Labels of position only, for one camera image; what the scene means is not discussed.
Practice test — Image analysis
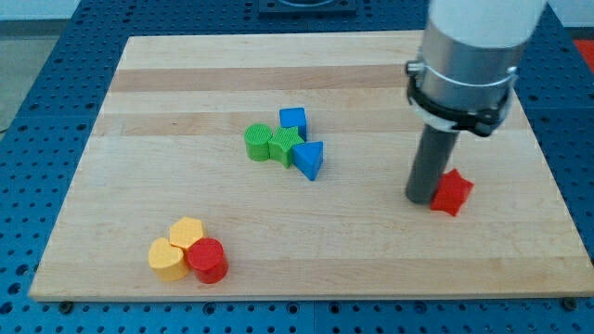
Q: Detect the wooden board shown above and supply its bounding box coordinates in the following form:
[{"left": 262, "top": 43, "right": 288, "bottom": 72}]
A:
[{"left": 29, "top": 31, "right": 593, "bottom": 302}]

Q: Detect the red cylinder block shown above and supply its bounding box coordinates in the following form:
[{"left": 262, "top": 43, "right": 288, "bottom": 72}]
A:
[{"left": 187, "top": 238, "right": 229, "bottom": 284}]

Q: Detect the green star block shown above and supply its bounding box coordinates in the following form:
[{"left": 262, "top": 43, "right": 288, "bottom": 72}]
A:
[{"left": 268, "top": 126, "right": 304, "bottom": 168}]

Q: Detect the blue triangle block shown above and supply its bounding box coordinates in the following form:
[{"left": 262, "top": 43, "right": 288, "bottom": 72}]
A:
[{"left": 292, "top": 141, "right": 324, "bottom": 181}]

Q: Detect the red star block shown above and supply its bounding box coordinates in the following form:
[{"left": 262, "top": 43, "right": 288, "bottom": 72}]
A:
[{"left": 430, "top": 169, "right": 474, "bottom": 216}]

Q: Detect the green cylinder block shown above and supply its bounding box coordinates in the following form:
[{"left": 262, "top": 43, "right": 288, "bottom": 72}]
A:
[{"left": 244, "top": 123, "right": 273, "bottom": 161}]

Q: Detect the yellow heart block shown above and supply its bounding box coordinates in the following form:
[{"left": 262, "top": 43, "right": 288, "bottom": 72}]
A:
[{"left": 148, "top": 238, "right": 190, "bottom": 282}]

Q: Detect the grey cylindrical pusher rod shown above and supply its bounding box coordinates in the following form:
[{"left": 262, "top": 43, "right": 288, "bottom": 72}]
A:
[{"left": 405, "top": 125, "right": 459, "bottom": 205}]

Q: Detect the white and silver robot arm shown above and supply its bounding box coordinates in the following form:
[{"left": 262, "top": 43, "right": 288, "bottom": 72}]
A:
[{"left": 406, "top": 0, "right": 546, "bottom": 136}]

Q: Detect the yellow hexagon block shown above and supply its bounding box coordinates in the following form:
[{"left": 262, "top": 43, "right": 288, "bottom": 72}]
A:
[{"left": 169, "top": 217, "right": 208, "bottom": 251}]

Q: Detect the blue cube block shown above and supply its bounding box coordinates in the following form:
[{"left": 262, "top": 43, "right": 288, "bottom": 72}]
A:
[{"left": 279, "top": 107, "right": 307, "bottom": 141}]

